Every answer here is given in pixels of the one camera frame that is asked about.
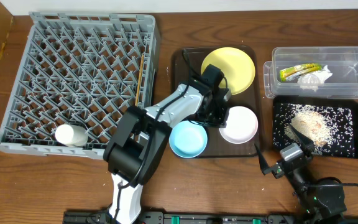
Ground pale green plastic cup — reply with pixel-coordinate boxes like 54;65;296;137
55;124;88;147

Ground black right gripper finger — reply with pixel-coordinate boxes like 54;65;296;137
254;144;270;175
289;124;314;156

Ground clear plastic waste bin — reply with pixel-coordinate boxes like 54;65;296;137
264;47;358;99

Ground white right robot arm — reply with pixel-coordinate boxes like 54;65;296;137
256;125;347;223

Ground leftover rice pile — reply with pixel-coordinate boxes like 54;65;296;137
273;103;356;158

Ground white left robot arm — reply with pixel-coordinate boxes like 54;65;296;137
103;65;231;223

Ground black food waste tray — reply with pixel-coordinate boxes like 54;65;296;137
273;96;358;159

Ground light blue plastic bowl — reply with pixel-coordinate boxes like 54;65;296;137
169;121;208;159

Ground wooden chopstick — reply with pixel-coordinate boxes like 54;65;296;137
135;54;145;106

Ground yellow plastic plate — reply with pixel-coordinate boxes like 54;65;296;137
201;47;256;95

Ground crumpled white paper waste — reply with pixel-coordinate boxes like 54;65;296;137
297;65;333;92

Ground green snack wrapper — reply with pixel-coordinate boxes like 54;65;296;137
279;63;322;82

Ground grey plastic dishwasher rack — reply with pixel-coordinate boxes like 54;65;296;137
0;12;160;159

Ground dark brown serving tray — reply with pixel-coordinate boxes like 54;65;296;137
171;45;265;159

